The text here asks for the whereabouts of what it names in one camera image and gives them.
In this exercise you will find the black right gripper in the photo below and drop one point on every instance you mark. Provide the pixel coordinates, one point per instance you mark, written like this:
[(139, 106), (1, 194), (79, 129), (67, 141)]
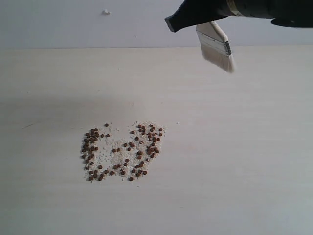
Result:
[(195, 12)]

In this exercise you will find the white paint brush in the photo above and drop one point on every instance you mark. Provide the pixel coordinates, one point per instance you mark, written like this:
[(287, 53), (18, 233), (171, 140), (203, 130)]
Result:
[(215, 46)]

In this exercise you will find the brown and white grain pile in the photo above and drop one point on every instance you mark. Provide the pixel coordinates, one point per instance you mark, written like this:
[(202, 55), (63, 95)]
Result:
[(129, 157)]

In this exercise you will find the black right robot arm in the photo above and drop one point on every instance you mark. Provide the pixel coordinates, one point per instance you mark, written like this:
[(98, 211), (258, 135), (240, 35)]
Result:
[(284, 13)]

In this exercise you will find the small white wall fixture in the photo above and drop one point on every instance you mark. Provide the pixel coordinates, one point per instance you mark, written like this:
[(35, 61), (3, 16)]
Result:
[(106, 12)]

